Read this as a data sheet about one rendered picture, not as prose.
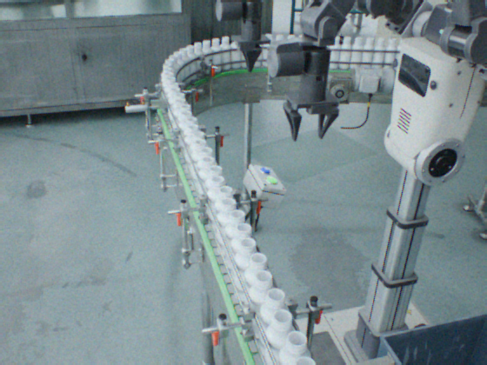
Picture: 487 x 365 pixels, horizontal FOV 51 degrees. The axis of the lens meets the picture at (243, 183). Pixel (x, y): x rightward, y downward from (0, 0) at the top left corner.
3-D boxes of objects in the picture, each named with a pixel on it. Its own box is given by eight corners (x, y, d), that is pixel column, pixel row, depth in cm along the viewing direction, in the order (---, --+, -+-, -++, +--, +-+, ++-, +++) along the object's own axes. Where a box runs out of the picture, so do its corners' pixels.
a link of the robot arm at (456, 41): (507, 39, 114) (490, 35, 119) (480, 17, 109) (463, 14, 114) (483, 76, 116) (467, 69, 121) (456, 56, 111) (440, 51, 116)
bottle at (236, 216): (250, 268, 135) (252, 217, 127) (230, 274, 133) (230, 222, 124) (242, 255, 140) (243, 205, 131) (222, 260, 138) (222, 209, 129)
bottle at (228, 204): (243, 250, 141) (244, 201, 133) (228, 261, 138) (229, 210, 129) (227, 242, 145) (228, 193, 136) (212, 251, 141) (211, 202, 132)
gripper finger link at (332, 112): (335, 143, 112) (341, 103, 107) (305, 146, 110) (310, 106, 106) (323, 130, 118) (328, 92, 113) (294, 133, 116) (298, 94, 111)
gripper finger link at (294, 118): (320, 145, 111) (325, 105, 107) (290, 148, 110) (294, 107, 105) (309, 132, 117) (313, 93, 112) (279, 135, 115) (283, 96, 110)
